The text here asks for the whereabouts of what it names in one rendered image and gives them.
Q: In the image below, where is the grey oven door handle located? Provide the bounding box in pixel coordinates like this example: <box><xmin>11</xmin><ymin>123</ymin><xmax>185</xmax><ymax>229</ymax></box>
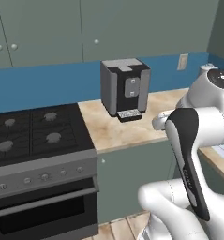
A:
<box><xmin>0</xmin><ymin>185</ymin><xmax>100</xmax><ymax>219</ymax></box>

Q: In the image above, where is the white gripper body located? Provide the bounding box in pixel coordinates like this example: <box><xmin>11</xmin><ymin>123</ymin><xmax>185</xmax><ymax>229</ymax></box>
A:
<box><xmin>151</xmin><ymin>109</ymin><xmax>174</xmax><ymax>131</ymax></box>

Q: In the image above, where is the black and grey stove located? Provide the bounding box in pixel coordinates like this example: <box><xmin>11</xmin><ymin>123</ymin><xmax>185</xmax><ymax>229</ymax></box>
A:
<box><xmin>0</xmin><ymin>102</ymin><xmax>100</xmax><ymax>240</ymax></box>

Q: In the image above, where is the beige wall outlet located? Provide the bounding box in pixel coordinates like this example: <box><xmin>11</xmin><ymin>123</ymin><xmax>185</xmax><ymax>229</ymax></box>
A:
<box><xmin>176</xmin><ymin>52</ymin><xmax>189</xmax><ymax>71</ymax></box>

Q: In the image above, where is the black oven door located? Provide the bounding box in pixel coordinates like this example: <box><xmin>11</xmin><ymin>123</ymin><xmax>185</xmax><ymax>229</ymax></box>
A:
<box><xmin>0</xmin><ymin>184</ymin><xmax>100</xmax><ymax>240</ymax></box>

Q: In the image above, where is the pale sink basin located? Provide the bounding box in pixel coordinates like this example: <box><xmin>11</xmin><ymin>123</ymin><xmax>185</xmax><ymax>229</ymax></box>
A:
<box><xmin>211</xmin><ymin>143</ymin><xmax>224</xmax><ymax>167</ymax></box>

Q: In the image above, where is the grey and black coffee machine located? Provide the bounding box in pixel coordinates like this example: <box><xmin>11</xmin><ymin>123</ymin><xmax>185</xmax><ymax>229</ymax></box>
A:
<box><xmin>99</xmin><ymin>57</ymin><xmax>152</xmax><ymax>123</ymax></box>

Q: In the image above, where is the grey-green base cupboard door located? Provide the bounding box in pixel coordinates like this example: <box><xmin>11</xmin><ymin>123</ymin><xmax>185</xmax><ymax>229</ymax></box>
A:
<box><xmin>96</xmin><ymin>139</ymin><xmax>177</xmax><ymax>225</ymax></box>
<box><xmin>197</xmin><ymin>151</ymin><xmax>224</xmax><ymax>199</ymax></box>

